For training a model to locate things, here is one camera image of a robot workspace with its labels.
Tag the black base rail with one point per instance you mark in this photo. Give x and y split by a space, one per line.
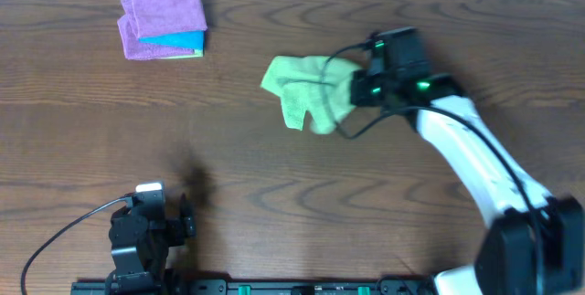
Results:
222 287

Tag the green microfiber cloth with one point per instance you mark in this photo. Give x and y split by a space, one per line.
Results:
311 85

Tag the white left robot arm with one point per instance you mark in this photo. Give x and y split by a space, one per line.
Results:
141 236

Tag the blue folded cloth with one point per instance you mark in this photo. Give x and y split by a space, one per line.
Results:
192 40

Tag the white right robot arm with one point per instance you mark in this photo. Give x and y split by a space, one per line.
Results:
535 242

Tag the lower purple folded cloth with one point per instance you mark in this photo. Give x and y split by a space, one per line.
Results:
133 49

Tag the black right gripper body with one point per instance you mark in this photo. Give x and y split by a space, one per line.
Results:
375 89

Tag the light green bottom cloth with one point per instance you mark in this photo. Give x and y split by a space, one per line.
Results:
194 54

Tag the top purple folded cloth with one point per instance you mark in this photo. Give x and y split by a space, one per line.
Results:
155 18

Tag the purple folded cloth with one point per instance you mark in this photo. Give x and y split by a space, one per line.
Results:
133 49
155 18

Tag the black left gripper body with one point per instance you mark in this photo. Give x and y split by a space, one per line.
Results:
177 227

